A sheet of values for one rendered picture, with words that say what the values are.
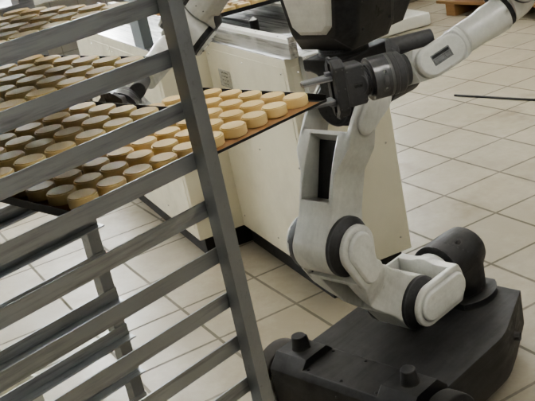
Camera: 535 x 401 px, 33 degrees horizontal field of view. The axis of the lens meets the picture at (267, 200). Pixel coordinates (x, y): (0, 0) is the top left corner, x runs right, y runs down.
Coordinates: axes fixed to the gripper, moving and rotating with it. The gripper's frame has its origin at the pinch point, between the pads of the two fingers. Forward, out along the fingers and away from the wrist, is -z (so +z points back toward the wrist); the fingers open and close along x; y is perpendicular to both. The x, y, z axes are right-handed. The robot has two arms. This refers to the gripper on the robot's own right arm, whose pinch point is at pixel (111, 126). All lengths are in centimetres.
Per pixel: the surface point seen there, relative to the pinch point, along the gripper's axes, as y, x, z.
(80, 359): -16, -45, -16
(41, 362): -6, -18, -65
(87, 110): 2.1, 10.1, -26.1
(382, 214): 60, -70, 94
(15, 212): -18.9, -8.8, -18.8
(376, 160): 61, -51, 95
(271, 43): 35, -7, 92
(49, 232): 0, 0, -59
